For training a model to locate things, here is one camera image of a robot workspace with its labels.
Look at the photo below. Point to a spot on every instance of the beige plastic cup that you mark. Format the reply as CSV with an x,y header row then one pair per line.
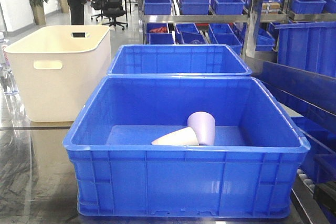
x,y
185,136

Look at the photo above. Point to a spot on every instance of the purple plastic cup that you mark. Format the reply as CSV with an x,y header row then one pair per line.
x,y
203,125

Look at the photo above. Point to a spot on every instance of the blue bin behind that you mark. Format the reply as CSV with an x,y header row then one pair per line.
x,y
178,60

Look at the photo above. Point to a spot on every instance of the large blue front bin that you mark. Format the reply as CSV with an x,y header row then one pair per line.
x,y
247,173

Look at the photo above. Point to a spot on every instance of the large blue bin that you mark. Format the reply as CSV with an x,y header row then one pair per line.
x,y
247,173
308,46

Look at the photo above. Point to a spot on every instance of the large blue bin right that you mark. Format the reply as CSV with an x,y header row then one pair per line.
x,y
308,46

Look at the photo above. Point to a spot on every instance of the cream plastic tub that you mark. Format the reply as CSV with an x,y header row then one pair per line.
x,y
56,69

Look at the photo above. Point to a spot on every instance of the black office chair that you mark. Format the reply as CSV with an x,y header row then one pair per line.
x,y
111,9

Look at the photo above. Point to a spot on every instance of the metal shelving rack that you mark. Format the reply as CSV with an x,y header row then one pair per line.
x,y
252,18

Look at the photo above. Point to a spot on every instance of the clear water bottle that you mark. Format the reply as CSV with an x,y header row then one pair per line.
x,y
7,78

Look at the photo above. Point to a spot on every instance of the potted plant gold planter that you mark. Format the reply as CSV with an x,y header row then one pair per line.
x,y
37,7

